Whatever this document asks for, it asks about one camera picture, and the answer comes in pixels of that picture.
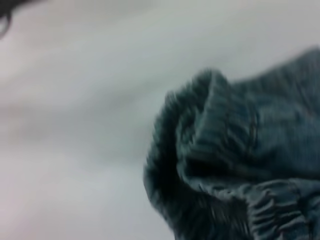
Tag black cable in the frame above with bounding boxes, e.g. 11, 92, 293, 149
0, 0, 45, 40

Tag blue denim shorts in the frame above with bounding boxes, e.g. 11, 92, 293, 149
142, 46, 320, 240

